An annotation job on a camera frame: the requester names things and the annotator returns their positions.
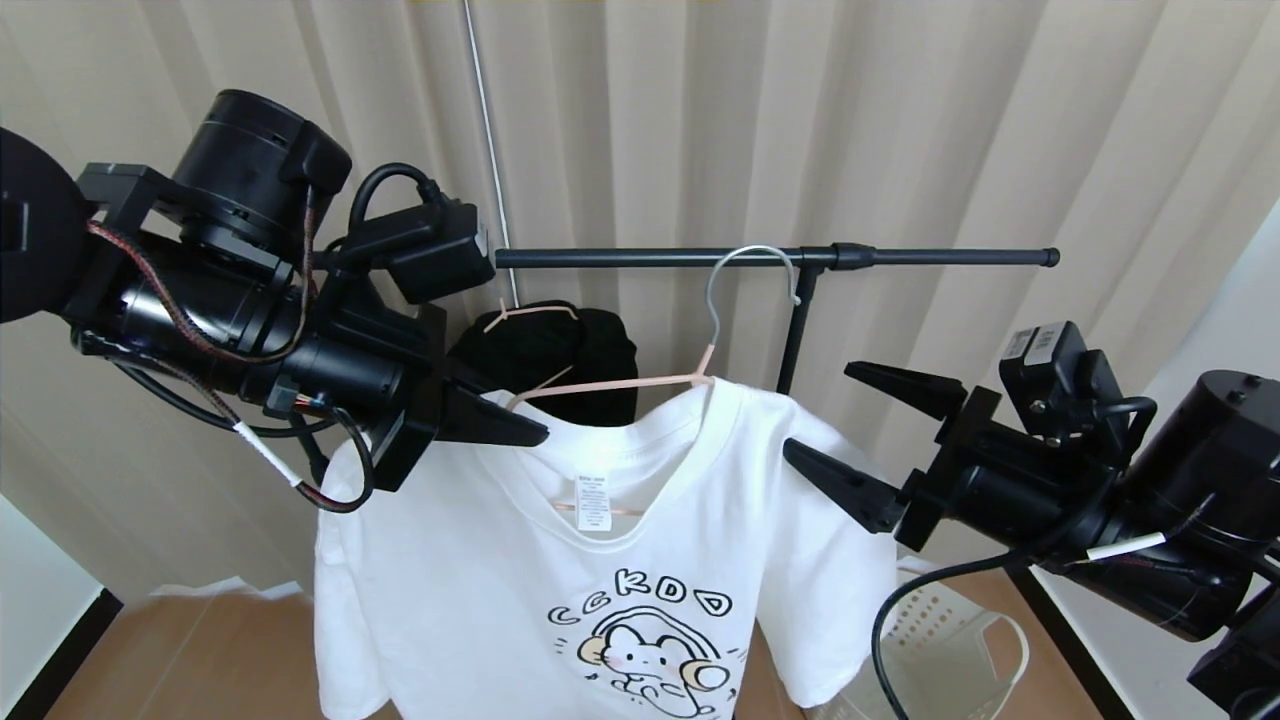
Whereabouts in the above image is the beige curtain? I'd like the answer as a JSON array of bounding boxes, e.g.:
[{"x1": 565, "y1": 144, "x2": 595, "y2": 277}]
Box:
[{"x1": 0, "y1": 0, "x2": 1280, "y2": 606}]

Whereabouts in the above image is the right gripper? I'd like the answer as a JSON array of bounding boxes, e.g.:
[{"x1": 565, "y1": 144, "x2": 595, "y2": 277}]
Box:
[{"x1": 783, "y1": 360, "x2": 1107, "y2": 554}]

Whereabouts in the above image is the black cable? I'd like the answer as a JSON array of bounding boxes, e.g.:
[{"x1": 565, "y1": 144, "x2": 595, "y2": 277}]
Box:
[
  {"x1": 871, "y1": 545, "x2": 1091, "y2": 720},
  {"x1": 115, "y1": 162, "x2": 447, "y2": 442}
]

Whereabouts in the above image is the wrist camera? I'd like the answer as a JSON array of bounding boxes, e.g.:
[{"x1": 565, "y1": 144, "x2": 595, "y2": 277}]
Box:
[
  {"x1": 1000, "y1": 322, "x2": 1159, "y2": 471},
  {"x1": 330, "y1": 198, "x2": 499, "y2": 307}
]

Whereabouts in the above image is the black clothes rack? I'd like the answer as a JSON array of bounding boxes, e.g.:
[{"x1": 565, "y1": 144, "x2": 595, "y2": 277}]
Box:
[{"x1": 495, "y1": 243, "x2": 1062, "y2": 397}]

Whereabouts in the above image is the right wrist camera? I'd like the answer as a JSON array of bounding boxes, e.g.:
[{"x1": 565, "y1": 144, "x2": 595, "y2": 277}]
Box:
[{"x1": 1000, "y1": 322, "x2": 1159, "y2": 471}]

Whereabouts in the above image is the white laundry basket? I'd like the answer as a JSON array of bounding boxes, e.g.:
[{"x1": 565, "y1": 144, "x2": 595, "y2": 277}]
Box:
[{"x1": 805, "y1": 572, "x2": 1032, "y2": 720}]

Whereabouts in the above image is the pink clothes hanger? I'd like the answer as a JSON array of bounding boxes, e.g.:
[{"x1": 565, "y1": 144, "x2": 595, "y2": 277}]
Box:
[
  {"x1": 505, "y1": 245, "x2": 803, "y2": 517},
  {"x1": 483, "y1": 270, "x2": 583, "y2": 393}
]

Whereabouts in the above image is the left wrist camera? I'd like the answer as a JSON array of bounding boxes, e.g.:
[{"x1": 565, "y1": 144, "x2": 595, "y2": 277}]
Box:
[{"x1": 330, "y1": 198, "x2": 499, "y2": 307}]

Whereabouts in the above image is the white printed t-shirt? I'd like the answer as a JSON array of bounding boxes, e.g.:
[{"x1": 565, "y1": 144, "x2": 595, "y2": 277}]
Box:
[{"x1": 313, "y1": 378, "x2": 899, "y2": 720}]

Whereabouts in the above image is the black garment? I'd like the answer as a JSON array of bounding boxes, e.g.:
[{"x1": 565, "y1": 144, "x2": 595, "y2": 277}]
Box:
[{"x1": 447, "y1": 300, "x2": 640, "y2": 427}]

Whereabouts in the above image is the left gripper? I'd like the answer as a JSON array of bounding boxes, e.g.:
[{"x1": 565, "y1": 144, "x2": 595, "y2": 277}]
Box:
[{"x1": 268, "y1": 300, "x2": 449, "y2": 493}]

